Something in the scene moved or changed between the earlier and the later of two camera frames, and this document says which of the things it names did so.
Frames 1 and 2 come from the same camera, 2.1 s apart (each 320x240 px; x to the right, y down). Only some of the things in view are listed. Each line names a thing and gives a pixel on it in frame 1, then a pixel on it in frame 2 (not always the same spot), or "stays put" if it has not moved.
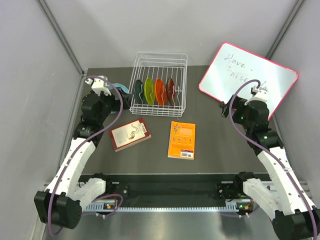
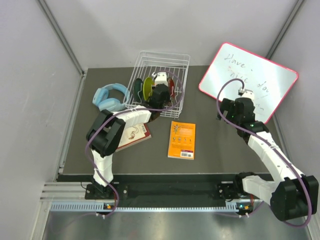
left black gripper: (126, 98) → (167, 98)
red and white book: (129, 134) stays put
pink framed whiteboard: (233, 65) stays put
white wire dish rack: (159, 87) stays put
